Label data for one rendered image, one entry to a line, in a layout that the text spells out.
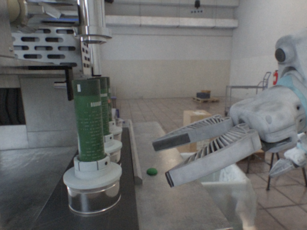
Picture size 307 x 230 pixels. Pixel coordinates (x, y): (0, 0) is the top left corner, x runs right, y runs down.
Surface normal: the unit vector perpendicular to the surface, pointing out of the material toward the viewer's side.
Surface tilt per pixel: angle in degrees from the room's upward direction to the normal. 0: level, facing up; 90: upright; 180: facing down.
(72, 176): 0
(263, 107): 25
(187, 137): 97
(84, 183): 0
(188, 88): 90
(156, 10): 90
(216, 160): 90
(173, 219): 0
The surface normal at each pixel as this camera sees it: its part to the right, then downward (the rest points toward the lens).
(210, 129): -0.16, 0.33
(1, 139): 0.17, 0.21
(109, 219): -0.01, -0.98
